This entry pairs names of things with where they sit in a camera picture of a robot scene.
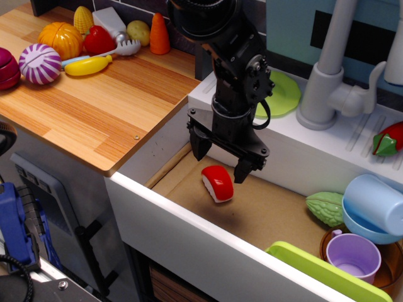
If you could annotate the grey pasta spoon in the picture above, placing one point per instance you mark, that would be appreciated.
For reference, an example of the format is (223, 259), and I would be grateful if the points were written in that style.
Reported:
(126, 48)

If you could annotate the red toy strawberry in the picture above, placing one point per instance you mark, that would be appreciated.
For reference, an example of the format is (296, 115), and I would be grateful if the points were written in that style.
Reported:
(97, 40)

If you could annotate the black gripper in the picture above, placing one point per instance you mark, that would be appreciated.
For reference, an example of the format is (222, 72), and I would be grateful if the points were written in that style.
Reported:
(234, 134)

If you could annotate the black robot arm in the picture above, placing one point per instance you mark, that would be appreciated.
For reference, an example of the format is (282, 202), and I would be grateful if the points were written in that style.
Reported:
(239, 59)

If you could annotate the yellow toy potato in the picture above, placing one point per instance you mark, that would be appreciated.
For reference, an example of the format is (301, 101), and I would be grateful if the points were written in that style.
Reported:
(139, 30)

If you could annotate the green toy bitter gourd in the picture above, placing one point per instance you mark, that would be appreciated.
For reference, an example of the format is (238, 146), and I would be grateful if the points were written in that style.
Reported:
(327, 207)

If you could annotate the green toy plate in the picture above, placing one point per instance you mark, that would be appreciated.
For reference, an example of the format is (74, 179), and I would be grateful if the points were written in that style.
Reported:
(286, 95)

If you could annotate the orange toy carrot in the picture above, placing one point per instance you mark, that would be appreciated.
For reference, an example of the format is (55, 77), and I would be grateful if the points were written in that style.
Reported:
(159, 36)

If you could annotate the purple white toy onion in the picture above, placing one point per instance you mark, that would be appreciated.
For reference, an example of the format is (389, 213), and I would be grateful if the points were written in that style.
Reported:
(40, 64)

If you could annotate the blue toy bowl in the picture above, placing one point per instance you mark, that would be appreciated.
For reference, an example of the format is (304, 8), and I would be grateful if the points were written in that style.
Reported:
(357, 225)

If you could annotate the yellow toy corn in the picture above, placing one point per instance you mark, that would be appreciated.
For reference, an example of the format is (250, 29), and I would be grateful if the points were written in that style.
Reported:
(83, 19)

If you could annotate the grey toy faucet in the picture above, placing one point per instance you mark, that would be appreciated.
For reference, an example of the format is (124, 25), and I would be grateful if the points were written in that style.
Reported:
(326, 94)

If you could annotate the red toy pepper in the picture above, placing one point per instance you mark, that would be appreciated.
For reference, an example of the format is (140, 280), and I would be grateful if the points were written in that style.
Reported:
(389, 141)

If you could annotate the magenta toy vegetable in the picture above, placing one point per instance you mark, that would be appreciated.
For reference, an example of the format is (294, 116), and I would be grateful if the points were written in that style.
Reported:
(10, 72)

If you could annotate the orange toy pumpkin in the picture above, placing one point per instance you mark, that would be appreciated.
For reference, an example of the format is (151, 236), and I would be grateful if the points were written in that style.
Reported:
(64, 38)

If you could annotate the blue clamp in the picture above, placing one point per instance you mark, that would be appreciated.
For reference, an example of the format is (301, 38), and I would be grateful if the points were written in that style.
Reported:
(25, 229)

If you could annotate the white toy bottle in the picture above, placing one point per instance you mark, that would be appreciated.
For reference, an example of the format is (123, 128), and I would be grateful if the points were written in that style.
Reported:
(109, 19)

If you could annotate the yellow toy banana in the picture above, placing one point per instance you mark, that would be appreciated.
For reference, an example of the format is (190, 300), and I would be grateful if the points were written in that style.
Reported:
(88, 66)

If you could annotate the lime green tray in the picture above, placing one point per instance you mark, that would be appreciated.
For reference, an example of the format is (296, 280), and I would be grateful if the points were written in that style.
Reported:
(331, 276)

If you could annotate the orange transparent toy bowl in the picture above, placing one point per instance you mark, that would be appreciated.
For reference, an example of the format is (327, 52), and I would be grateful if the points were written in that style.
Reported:
(389, 275)

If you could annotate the purple toy cup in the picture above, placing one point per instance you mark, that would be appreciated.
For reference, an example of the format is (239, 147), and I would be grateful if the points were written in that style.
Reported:
(354, 254)

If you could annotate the light blue toy cup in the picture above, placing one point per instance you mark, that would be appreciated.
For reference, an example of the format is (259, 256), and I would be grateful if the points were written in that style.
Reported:
(374, 201)

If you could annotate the red white toy sushi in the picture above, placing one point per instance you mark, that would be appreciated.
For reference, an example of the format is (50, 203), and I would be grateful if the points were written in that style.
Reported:
(218, 183)

